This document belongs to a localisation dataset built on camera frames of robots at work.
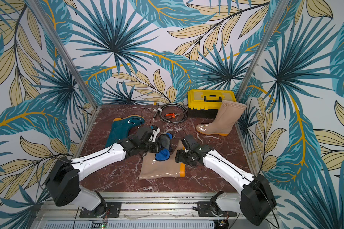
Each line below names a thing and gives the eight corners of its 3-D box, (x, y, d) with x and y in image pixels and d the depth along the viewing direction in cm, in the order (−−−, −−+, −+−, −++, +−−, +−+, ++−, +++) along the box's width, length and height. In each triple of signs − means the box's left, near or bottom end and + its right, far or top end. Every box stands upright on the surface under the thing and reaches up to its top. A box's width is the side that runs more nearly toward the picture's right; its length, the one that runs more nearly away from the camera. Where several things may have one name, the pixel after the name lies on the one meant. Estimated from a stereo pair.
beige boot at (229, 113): (197, 135, 106) (204, 110, 84) (196, 126, 111) (203, 100, 90) (232, 135, 106) (247, 110, 85) (229, 126, 111) (243, 100, 90)
